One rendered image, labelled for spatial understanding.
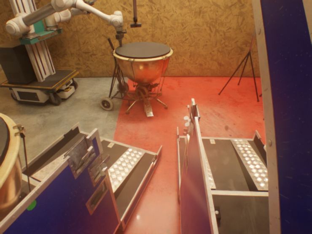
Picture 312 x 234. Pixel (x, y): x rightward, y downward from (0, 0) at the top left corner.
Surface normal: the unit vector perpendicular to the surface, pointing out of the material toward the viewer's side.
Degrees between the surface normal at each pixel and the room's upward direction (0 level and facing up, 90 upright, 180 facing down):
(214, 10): 90
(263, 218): 0
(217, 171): 2
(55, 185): 90
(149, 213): 0
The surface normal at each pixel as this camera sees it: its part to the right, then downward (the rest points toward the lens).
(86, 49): 0.01, 0.58
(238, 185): 0.00, -0.83
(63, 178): 0.93, 0.22
